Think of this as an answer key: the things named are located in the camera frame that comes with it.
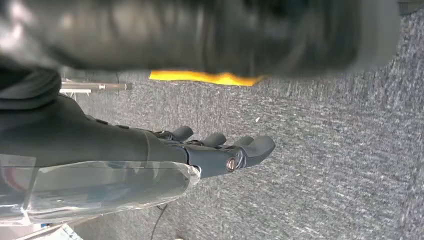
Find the steel workbench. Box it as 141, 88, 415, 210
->
60, 81, 134, 93

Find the small white object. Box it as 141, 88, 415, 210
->
58, 88, 93, 101

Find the yellow floor tape square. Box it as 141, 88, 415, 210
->
149, 69, 265, 87

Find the robot right leg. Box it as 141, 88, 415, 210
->
0, 0, 402, 80

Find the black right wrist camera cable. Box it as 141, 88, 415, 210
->
149, 203, 169, 240

